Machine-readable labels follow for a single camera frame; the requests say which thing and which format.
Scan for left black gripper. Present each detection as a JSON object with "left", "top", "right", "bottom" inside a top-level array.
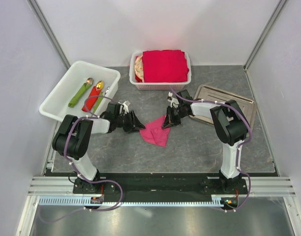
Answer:
[{"left": 115, "top": 110, "right": 146, "bottom": 134}]

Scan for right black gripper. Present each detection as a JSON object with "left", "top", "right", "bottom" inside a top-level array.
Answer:
[{"left": 162, "top": 106, "right": 187, "bottom": 130}]

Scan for pink paper napkin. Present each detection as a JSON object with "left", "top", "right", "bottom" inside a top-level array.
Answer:
[{"left": 140, "top": 116, "right": 170, "bottom": 147}]

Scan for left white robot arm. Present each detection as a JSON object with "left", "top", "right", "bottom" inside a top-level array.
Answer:
[{"left": 52, "top": 103, "right": 146, "bottom": 193}]

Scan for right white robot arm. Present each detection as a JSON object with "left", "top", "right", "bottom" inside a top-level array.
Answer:
[{"left": 162, "top": 89, "right": 252, "bottom": 195}]

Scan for red rolled napkin set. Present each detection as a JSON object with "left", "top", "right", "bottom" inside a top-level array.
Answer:
[{"left": 82, "top": 80, "right": 104, "bottom": 112}]

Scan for green rolled napkin set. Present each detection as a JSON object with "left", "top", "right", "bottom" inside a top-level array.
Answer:
[{"left": 68, "top": 78, "right": 93, "bottom": 108}]

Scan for white perforated basket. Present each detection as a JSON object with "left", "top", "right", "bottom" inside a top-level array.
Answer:
[{"left": 129, "top": 51, "right": 192, "bottom": 90}]

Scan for silver metal tray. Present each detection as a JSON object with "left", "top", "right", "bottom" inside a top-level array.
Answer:
[{"left": 194, "top": 85, "right": 257, "bottom": 129}]

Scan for stack of red napkins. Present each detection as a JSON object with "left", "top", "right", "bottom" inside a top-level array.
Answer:
[{"left": 142, "top": 50, "right": 189, "bottom": 83}]

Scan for patterned paper plates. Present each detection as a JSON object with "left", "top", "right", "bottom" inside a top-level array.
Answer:
[{"left": 134, "top": 54, "right": 144, "bottom": 83}]

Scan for white plastic tub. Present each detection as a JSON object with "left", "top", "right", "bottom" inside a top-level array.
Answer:
[{"left": 39, "top": 61, "right": 120, "bottom": 121}]

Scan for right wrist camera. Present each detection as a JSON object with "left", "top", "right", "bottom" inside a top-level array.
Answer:
[{"left": 167, "top": 92, "right": 179, "bottom": 108}]

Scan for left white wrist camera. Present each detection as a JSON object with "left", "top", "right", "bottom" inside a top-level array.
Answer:
[{"left": 119, "top": 100, "right": 130, "bottom": 115}]

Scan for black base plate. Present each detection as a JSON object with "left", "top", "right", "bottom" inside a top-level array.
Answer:
[{"left": 73, "top": 172, "right": 248, "bottom": 197}]

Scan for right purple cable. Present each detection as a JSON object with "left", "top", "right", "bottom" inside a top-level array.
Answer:
[{"left": 169, "top": 88, "right": 253, "bottom": 213}]

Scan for aluminium rail frame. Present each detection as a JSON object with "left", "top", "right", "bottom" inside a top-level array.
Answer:
[{"left": 16, "top": 175, "right": 301, "bottom": 236}]

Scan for slotted cable duct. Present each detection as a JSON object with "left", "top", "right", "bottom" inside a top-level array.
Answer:
[{"left": 39, "top": 194, "right": 237, "bottom": 207}]

